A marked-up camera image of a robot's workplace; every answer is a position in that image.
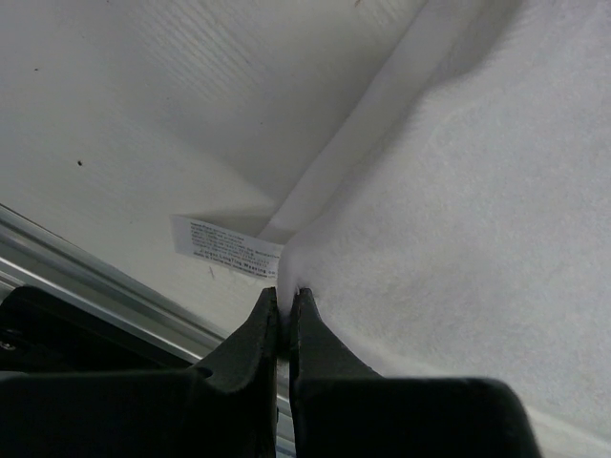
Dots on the aluminium rail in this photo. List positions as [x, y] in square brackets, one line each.
[31, 256]

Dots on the white towel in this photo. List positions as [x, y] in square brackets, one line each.
[458, 222]

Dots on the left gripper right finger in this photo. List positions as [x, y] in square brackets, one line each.
[343, 408]

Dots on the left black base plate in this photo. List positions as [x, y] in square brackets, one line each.
[43, 334]

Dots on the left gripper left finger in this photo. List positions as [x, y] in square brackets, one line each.
[223, 406]

